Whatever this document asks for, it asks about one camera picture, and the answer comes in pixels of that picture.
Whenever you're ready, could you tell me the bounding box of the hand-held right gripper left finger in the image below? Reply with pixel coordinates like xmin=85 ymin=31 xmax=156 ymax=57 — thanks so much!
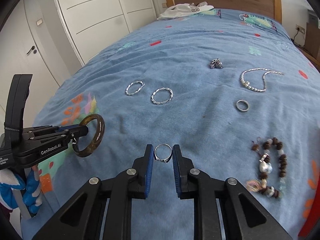
xmin=31 ymin=144 xmax=154 ymax=240

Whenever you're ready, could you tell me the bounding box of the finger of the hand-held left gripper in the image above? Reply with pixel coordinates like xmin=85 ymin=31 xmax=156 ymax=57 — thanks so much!
xmin=24 ymin=126 xmax=90 ymax=142
xmin=54 ymin=124 xmax=84 ymax=132

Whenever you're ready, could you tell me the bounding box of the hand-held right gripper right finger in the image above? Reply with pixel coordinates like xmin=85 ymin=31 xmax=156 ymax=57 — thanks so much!
xmin=172 ymin=144 xmax=293 ymax=240

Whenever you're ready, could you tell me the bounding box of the silver ring with stone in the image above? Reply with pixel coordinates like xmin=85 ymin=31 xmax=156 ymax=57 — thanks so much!
xmin=153 ymin=144 xmax=173 ymax=164

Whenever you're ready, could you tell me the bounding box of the dark brown bangle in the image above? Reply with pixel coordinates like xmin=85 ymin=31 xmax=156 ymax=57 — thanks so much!
xmin=72 ymin=114 xmax=105 ymax=158

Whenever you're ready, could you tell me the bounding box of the twisted silver bangle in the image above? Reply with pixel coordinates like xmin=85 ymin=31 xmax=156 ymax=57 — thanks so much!
xmin=125 ymin=80 xmax=145 ymax=96
xmin=151 ymin=87 xmax=174 ymax=105

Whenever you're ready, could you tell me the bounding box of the plain silver band ring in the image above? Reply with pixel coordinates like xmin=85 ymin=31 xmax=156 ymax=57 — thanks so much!
xmin=236 ymin=99 xmax=250 ymax=112

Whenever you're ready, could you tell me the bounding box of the brown beaded bracelet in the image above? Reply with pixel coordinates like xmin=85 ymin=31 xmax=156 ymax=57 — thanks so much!
xmin=246 ymin=137 xmax=288 ymax=199

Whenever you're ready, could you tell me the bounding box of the silver wristwatch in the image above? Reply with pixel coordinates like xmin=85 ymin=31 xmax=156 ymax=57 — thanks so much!
xmin=209 ymin=58 xmax=224 ymax=70

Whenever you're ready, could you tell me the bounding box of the person's left hand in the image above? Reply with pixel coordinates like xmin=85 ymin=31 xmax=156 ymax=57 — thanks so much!
xmin=0 ymin=165 xmax=43 ymax=215

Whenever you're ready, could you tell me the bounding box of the white door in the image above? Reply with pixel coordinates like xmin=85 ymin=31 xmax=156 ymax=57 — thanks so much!
xmin=15 ymin=0 xmax=85 ymax=105

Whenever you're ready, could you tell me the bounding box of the white wardrobe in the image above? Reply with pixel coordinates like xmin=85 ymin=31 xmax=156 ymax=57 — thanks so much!
xmin=49 ymin=0 xmax=165 ymax=67

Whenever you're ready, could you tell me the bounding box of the white garment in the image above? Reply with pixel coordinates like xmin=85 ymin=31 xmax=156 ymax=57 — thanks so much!
xmin=157 ymin=1 xmax=215 ymax=21

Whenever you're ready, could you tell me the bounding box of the wooden drawer cabinet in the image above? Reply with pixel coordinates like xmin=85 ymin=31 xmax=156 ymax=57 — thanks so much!
xmin=304 ymin=22 xmax=320 ymax=65

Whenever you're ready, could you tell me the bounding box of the black cable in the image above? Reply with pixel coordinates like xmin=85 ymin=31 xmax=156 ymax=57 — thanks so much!
xmin=291 ymin=29 xmax=308 ymax=51

